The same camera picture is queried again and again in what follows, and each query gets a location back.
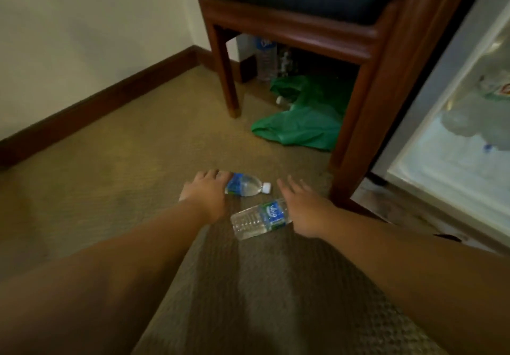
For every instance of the blue label water bottle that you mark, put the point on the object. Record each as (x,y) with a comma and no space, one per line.
(259,219)
(243,185)

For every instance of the green plastic bag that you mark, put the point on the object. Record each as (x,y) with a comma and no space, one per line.
(307,123)

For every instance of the white mini fridge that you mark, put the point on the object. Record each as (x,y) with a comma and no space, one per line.
(438,88)

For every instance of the person's right hand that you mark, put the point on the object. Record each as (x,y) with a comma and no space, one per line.
(308,211)

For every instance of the person's left hand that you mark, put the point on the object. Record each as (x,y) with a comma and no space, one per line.
(207,195)

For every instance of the person's left forearm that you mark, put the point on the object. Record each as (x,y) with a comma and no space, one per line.
(99,279)

